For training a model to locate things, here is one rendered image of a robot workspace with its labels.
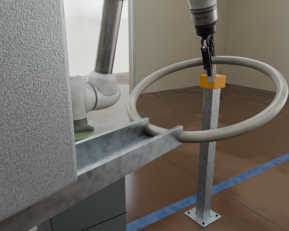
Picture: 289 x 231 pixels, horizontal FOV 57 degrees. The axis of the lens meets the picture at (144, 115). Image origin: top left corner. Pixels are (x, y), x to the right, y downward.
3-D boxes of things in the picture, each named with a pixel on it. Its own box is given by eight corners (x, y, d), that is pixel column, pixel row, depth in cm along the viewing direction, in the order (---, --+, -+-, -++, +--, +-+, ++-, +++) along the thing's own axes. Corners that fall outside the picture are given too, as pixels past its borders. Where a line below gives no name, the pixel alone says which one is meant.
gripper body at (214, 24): (197, 19, 99) (200, 42, 104) (191, 27, 93) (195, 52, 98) (217, 16, 95) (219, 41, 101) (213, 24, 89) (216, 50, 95)
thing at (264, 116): (252, 168, 57) (252, 158, 55) (97, 123, 86) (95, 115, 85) (306, 67, 86) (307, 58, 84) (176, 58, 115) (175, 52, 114)
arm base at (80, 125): (41, 127, 139) (41, 117, 138) (83, 123, 150) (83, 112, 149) (49, 136, 124) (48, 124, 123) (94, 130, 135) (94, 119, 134)
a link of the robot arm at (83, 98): (48, 118, 135) (45, 74, 131) (77, 112, 149) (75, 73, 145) (67, 123, 126) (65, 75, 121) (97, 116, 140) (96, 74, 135)
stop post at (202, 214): (221, 217, 203) (235, 74, 172) (203, 228, 192) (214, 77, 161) (201, 204, 219) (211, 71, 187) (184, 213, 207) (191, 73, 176)
